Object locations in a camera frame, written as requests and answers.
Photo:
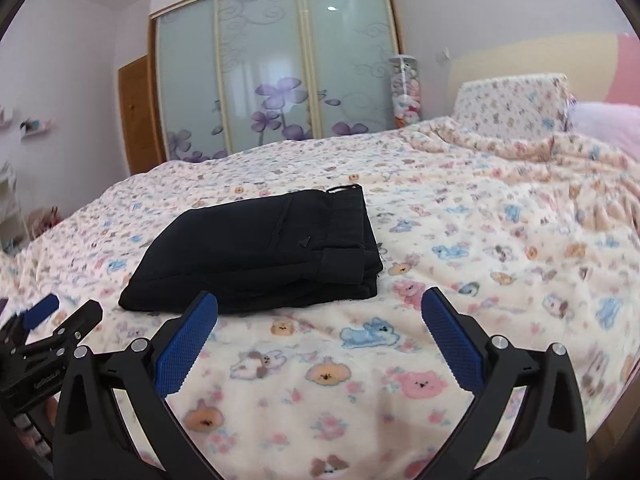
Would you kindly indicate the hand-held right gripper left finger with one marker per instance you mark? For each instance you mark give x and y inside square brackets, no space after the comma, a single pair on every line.
[187,340]

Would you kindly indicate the wardrobe with floral glass doors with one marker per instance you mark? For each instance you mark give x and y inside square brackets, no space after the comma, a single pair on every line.
[270,70]

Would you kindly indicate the black pants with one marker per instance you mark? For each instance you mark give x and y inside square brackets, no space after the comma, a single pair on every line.
[260,250]

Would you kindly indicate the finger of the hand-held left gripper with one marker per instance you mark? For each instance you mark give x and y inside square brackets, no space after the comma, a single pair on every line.
[41,308]
[80,319]

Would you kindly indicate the pink pillow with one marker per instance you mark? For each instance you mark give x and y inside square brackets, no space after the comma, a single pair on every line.
[607,125]

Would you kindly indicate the small wall shelf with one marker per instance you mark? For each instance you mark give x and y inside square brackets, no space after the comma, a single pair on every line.
[35,129]

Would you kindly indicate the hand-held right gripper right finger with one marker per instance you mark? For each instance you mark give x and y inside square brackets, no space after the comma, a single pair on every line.
[450,335]

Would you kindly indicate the clear jar of plush toys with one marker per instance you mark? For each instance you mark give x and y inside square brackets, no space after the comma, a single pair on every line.
[406,90]

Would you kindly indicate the printed wedge pillow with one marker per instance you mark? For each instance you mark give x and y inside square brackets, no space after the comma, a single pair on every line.
[510,105]

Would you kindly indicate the small print bed sheet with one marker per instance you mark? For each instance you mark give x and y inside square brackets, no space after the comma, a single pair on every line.
[200,180]

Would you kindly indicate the brown wooden door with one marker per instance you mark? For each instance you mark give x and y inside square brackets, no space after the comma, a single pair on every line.
[137,115]

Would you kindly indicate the beige and pink headboard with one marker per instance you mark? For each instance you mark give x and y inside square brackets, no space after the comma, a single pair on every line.
[550,55]

